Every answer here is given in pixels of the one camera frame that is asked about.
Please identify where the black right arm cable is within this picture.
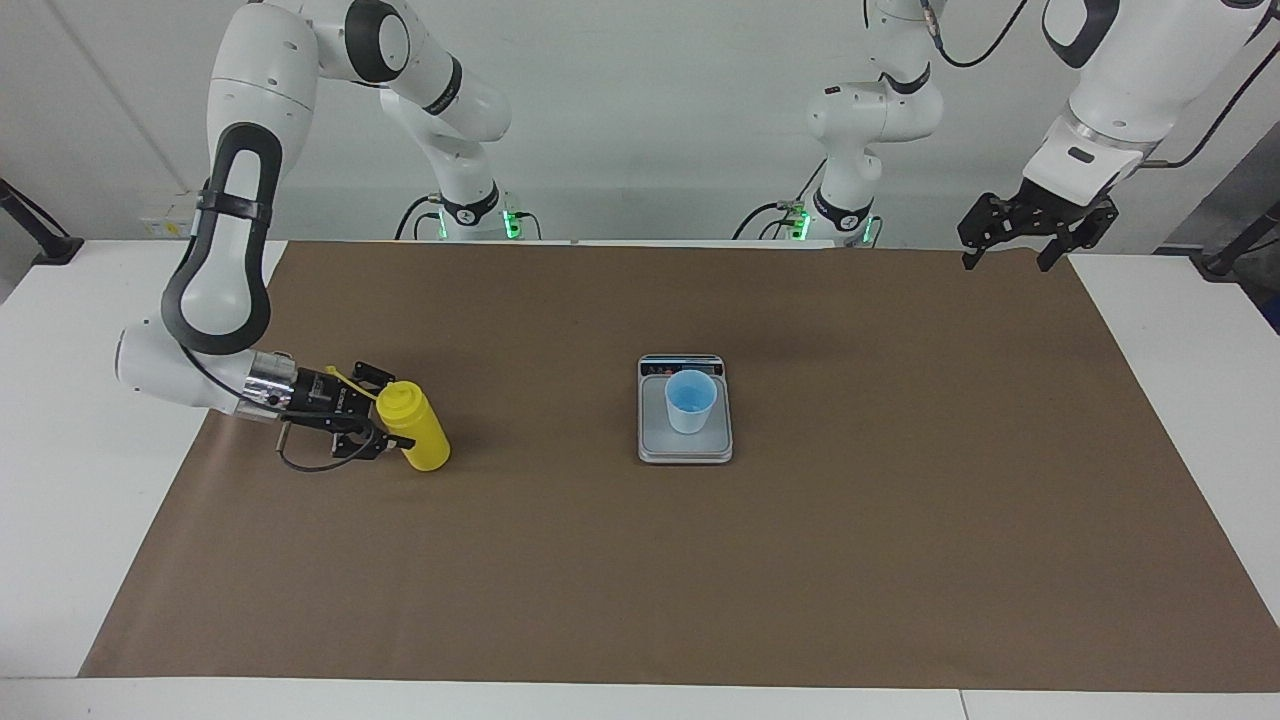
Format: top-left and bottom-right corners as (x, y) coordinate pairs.
(178, 340), (387, 474)

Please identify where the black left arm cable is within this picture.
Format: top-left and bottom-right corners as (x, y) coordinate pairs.
(920, 0), (1280, 171)

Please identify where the silver digital kitchen scale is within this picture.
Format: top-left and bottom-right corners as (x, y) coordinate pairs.
(637, 353), (734, 466)

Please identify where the black base cable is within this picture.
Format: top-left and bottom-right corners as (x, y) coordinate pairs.
(733, 160), (831, 241)
(395, 193), (444, 241)

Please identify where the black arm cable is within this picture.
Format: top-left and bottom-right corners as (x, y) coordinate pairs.
(178, 340), (387, 474)
(920, 0), (1280, 171)

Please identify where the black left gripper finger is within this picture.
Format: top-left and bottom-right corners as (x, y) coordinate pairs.
(957, 194), (1002, 272)
(1037, 200), (1119, 274)

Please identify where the yellow squeeze bottle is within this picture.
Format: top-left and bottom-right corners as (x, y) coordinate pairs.
(325, 364), (452, 473)

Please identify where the black stand bracket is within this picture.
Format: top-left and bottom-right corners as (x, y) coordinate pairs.
(1190, 200), (1280, 279)
(0, 178), (86, 266)

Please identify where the white wall outlet box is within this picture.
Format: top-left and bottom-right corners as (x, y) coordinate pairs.
(138, 205), (201, 239)

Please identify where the light blue plastic cup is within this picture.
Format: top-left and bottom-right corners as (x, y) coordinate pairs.
(665, 369), (718, 436)

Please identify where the brown table mat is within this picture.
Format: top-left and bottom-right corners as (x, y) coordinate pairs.
(78, 240), (1280, 693)

